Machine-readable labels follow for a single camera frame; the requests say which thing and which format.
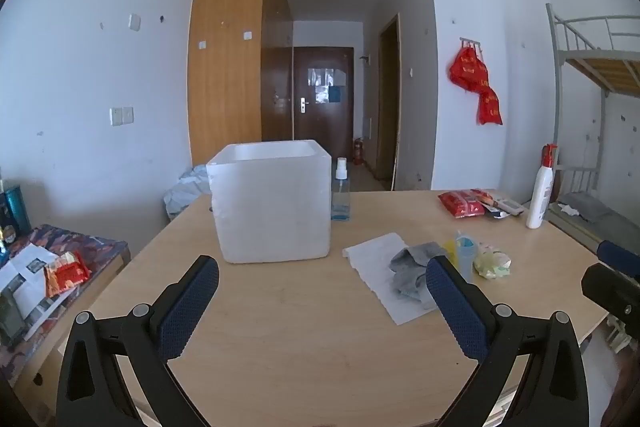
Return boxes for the door paper notices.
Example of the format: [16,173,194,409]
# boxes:
[307,68,347,102]

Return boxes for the small red plastic bag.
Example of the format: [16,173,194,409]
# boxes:
[476,86,504,126]

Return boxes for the large red plastic bag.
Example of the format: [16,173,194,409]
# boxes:
[448,46,489,94]

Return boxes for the blue face mask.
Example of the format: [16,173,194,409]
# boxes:
[454,232,482,285]

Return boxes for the white paper towel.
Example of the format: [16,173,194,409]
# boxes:
[342,233,441,326]

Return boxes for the white foam box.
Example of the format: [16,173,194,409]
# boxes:
[206,139,333,265]

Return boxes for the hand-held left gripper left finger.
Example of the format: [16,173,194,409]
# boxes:
[56,255,221,427]

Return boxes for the wooden side door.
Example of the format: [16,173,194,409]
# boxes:
[377,13,402,190]

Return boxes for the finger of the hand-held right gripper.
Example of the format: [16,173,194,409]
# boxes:
[581,262,640,343]
[597,239,640,280]

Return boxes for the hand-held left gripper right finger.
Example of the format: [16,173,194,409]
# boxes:
[425,255,591,427]

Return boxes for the light blue bedding bundle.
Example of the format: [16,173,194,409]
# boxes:
[164,164,213,222]

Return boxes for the wooden wardrobe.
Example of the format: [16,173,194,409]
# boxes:
[187,0,294,168]

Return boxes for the grey metal bunk bed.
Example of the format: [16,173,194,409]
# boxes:
[545,3,640,254]

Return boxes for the blue metal can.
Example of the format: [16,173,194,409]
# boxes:
[4,185,32,235]

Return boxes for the dark brown entrance door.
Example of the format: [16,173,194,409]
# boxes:
[292,47,355,158]

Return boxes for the printed paper sheets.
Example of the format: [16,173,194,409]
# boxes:
[0,243,71,343]

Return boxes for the pale yellow wrapper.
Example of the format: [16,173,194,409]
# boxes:
[472,241,512,281]

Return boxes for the grey cloth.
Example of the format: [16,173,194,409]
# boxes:
[556,193,610,224]

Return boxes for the white lotion pump bottle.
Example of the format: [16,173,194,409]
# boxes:
[525,144,559,229]

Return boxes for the side table with printed cloth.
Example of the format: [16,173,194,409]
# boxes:
[0,224,131,388]

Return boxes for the red and orange snack packet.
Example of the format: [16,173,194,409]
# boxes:
[44,251,92,299]

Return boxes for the clear spray bottle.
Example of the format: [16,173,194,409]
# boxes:
[330,157,352,222]

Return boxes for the grey sock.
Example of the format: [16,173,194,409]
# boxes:
[389,243,448,313]

